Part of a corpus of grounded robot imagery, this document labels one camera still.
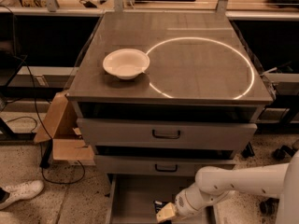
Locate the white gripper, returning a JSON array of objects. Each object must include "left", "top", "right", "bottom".
[{"left": 156, "top": 189, "right": 194, "bottom": 223}]

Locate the blue rxbar blueberry wrapper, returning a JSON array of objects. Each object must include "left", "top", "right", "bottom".
[{"left": 153, "top": 201, "right": 172, "bottom": 224}]

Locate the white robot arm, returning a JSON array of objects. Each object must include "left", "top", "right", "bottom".
[{"left": 156, "top": 151, "right": 299, "bottom": 224}]

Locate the open bottom drawer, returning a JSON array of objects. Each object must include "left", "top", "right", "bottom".
[{"left": 105, "top": 174, "right": 221, "bottom": 224}]

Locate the middle grey drawer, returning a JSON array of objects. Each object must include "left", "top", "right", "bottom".
[{"left": 94, "top": 155, "right": 235, "bottom": 176}]

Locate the grey drawer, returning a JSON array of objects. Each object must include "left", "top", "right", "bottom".
[
  {"left": 78, "top": 119, "right": 257, "bottom": 150},
  {"left": 94, "top": 155, "right": 235, "bottom": 176}
]

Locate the top grey drawer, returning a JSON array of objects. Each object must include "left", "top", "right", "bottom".
[{"left": 78, "top": 119, "right": 257, "bottom": 150}]

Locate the grey drawer cabinet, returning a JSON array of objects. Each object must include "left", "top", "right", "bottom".
[{"left": 65, "top": 10, "right": 274, "bottom": 179}]

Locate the black cabinet caster wheel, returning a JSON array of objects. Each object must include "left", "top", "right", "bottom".
[{"left": 241, "top": 143, "right": 255, "bottom": 159}]

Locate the black office chair base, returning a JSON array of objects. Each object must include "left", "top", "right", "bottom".
[{"left": 259, "top": 140, "right": 299, "bottom": 217}]

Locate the cardboard box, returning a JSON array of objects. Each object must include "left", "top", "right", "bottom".
[{"left": 34, "top": 91, "right": 94, "bottom": 165}]

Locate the white sneaker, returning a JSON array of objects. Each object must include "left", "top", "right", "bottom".
[{"left": 0, "top": 180, "right": 44, "bottom": 210}]

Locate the white ceramic bowl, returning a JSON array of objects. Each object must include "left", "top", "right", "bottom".
[{"left": 103, "top": 49, "right": 150, "bottom": 80}]

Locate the black floor cable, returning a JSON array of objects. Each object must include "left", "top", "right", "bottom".
[{"left": 0, "top": 3, "right": 86, "bottom": 186}]

